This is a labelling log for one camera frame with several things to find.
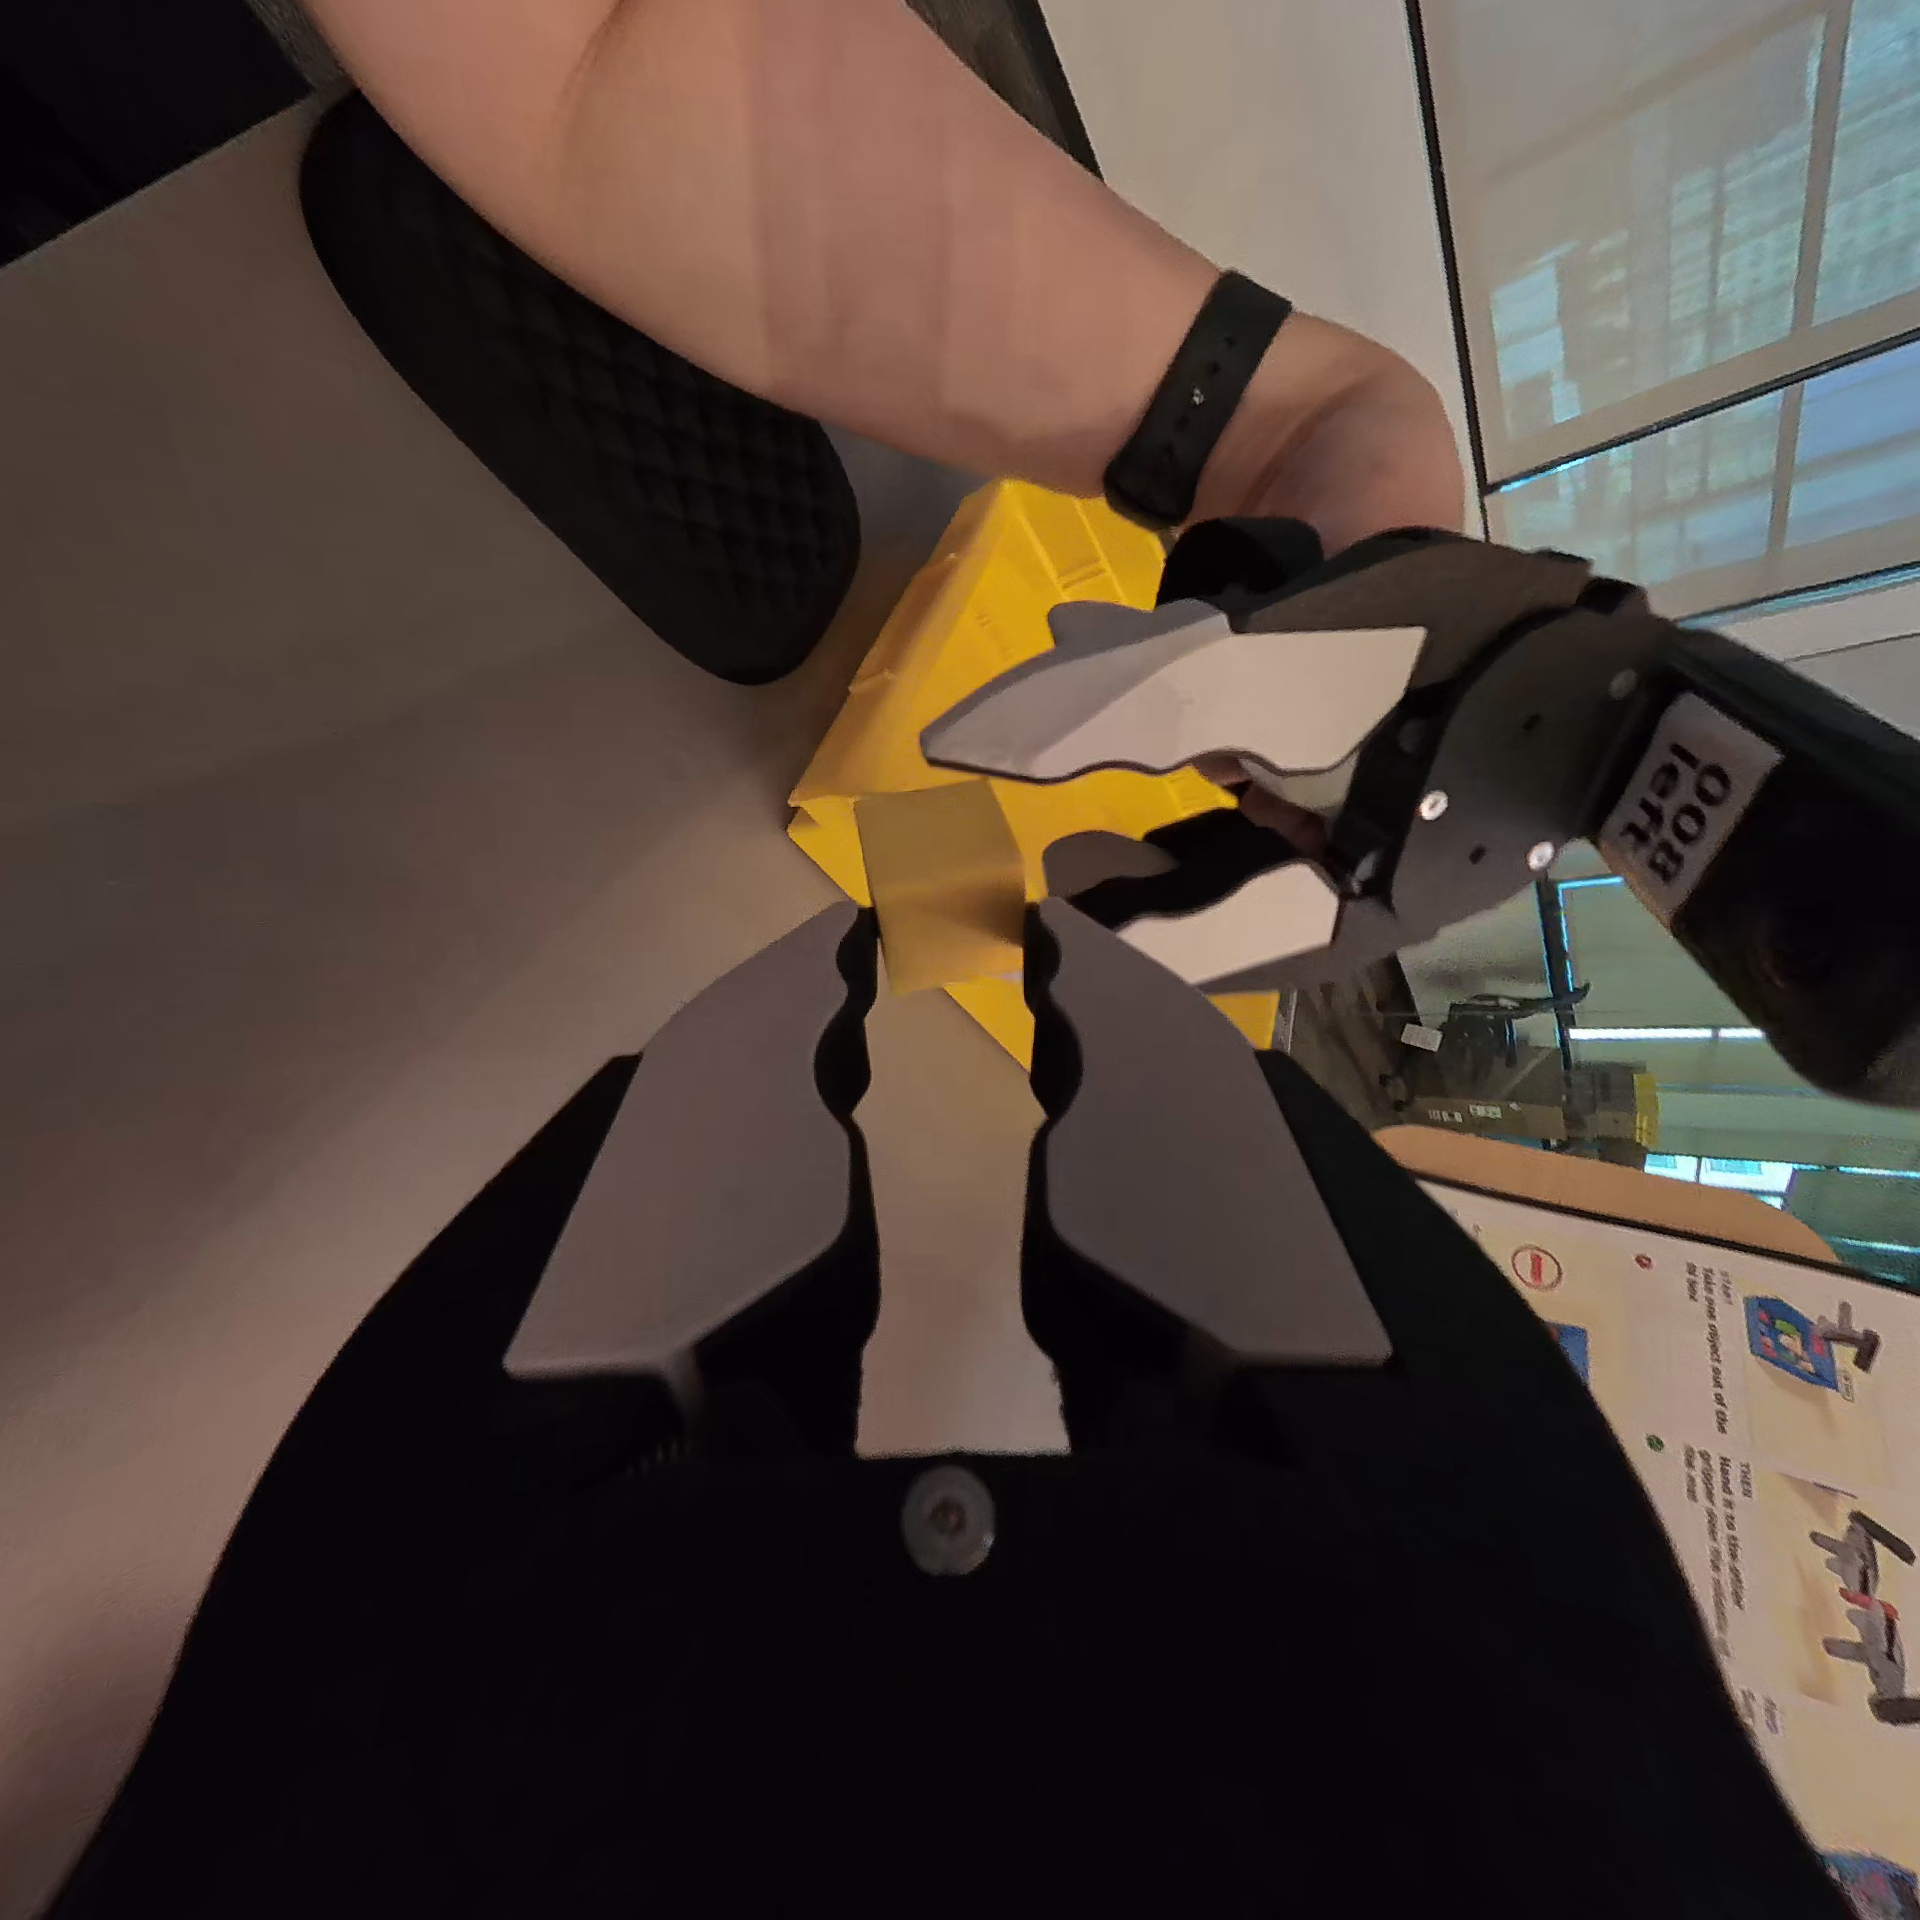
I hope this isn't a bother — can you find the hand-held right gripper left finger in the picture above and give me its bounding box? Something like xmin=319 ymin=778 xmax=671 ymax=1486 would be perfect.
xmin=504 ymin=900 xmax=883 ymax=1457

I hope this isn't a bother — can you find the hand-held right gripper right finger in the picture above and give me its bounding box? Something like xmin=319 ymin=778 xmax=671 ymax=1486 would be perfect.
xmin=1021 ymin=896 xmax=1394 ymax=1454

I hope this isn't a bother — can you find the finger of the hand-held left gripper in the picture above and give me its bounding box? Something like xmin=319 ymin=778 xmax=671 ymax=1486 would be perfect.
xmin=919 ymin=597 xmax=1431 ymax=784
xmin=1042 ymin=813 xmax=1356 ymax=994

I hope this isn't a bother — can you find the yellow plastic bin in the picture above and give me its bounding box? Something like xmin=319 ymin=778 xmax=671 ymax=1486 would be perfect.
xmin=787 ymin=477 xmax=1285 ymax=1075

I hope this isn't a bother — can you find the large yellow wooden block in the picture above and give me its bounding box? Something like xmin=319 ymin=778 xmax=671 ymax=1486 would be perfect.
xmin=856 ymin=786 xmax=1025 ymax=994

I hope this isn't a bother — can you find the person's left hand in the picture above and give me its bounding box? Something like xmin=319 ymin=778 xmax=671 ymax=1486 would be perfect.
xmin=1200 ymin=306 xmax=1471 ymax=544

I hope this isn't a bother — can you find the black wristwatch band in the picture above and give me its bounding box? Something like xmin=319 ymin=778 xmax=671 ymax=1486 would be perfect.
xmin=1101 ymin=270 xmax=1296 ymax=528

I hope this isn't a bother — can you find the large window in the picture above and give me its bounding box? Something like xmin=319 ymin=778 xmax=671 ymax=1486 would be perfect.
xmin=1410 ymin=0 xmax=1920 ymax=617

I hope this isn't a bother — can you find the wooden framed instruction sign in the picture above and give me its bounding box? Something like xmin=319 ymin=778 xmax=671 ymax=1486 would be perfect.
xmin=1372 ymin=1125 xmax=1920 ymax=1920

